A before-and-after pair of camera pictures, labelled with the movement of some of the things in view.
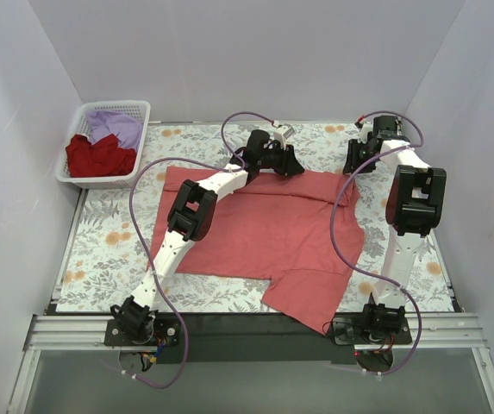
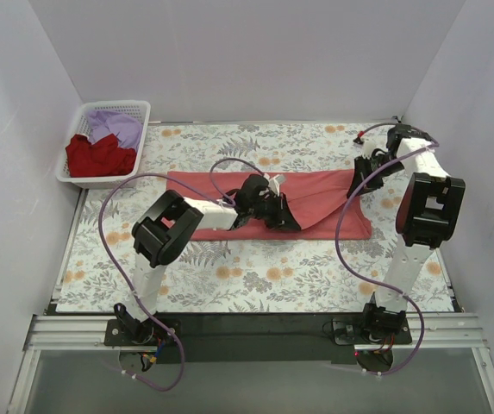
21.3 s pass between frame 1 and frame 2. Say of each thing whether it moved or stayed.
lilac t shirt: stayed
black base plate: stayed
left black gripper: moved
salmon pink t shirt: moved
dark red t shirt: stayed
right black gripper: moved
